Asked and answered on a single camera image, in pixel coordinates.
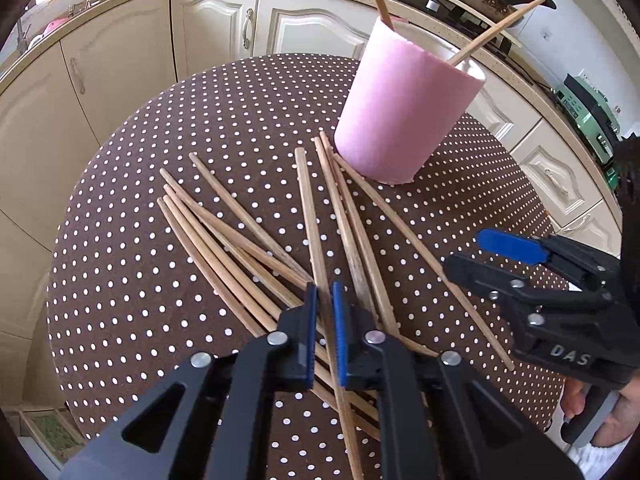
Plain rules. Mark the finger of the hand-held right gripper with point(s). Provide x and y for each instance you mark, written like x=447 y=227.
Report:
x=475 y=272
x=510 y=246

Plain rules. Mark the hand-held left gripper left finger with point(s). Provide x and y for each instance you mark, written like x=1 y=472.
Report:
x=310 y=340

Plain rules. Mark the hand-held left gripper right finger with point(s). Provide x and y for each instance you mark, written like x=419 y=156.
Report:
x=341 y=340

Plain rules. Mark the group of wooden chopsticks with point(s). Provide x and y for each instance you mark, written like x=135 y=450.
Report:
x=351 y=230

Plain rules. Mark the pink cup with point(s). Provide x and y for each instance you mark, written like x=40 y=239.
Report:
x=400 y=110

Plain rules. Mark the person's right forearm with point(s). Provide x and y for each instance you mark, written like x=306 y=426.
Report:
x=600 y=460

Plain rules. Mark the person's right hand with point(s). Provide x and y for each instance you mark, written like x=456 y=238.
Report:
x=617 y=422

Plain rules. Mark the green electric grill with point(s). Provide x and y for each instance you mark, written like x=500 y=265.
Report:
x=585 y=110

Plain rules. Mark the wooden framed green panel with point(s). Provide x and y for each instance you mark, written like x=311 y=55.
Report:
x=50 y=435

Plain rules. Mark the red plastic basin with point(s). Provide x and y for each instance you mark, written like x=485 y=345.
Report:
x=56 y=25

